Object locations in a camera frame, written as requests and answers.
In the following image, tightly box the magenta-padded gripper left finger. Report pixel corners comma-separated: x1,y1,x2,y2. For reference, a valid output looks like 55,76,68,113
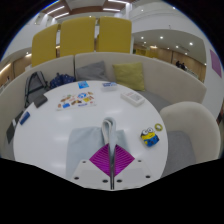
70,143,113,190

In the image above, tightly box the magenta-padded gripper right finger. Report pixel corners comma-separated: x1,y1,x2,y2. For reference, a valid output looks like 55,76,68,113
111,143,153,190

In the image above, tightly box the light blue towel with lettering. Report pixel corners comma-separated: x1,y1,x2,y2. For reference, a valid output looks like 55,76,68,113
65,116,129,181

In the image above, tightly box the yellow and blue cartoon toy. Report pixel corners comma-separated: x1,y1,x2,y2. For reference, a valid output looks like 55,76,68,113
139,126,160,148

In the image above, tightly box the flat white box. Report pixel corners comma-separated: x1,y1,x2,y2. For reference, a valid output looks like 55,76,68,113
120,90,146,108

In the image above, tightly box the colourful sticker sheet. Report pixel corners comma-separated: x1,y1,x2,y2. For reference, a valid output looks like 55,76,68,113
55,91,97,112

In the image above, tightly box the small white and blue packet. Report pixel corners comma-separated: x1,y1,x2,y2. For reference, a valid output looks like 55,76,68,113
101,81,119,92

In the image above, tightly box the small blue card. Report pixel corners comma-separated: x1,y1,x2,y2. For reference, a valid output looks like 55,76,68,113
77,80,90,90

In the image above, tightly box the white rounded chair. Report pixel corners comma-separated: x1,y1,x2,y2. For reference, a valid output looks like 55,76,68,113
159,101,223,178

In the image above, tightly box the yellow-green cushion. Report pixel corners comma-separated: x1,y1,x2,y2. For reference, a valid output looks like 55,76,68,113
112,61,146,92

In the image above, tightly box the dark blue patterned bag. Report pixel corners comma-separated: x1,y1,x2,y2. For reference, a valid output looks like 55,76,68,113
49,72,77,90

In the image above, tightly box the grey cushion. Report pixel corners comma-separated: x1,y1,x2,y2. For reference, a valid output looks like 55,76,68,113
74,60,110,83

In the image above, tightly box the curved white sofa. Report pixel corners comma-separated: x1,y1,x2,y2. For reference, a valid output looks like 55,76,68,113
0,51,208,161

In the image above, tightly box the black flat laptop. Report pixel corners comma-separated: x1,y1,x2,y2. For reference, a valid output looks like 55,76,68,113
5,109,25,145

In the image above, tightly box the grey mesh backpack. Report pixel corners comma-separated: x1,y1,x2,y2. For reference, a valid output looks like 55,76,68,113
23,70,49,109

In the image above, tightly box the yellow upholstered panel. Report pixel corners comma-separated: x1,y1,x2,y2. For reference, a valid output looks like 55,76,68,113
59,16,98,58
95,16,133,54
31,23,62,68

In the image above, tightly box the group of ceiling lights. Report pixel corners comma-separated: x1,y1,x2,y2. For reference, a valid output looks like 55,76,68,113
46,0,131,19

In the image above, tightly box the purple wall sign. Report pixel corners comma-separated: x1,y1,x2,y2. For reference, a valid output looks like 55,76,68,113
209,49,223,79

